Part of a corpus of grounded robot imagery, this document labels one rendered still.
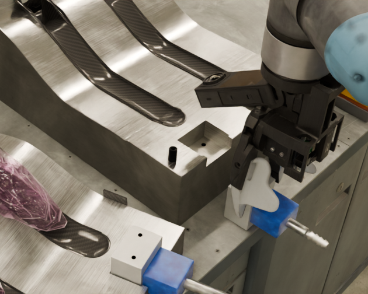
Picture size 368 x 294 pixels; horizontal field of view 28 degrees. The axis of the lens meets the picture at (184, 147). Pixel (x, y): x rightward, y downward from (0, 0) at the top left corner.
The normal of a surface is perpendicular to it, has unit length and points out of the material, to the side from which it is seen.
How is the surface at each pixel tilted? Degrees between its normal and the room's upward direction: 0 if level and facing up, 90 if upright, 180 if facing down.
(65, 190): 27
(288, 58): 89
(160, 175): 90
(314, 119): 90
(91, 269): 0
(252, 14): 0
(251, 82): 31
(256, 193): 75
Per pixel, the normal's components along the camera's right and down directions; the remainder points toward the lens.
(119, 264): -0.41, 0.59
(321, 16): -0.87, -0.12
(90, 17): 0.39, -0.44
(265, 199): -0.60, 0.29
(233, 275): 0.74, 0.48
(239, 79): -0.36, -0.86
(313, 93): -0.64, 0.49
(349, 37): -0.76, -0.24
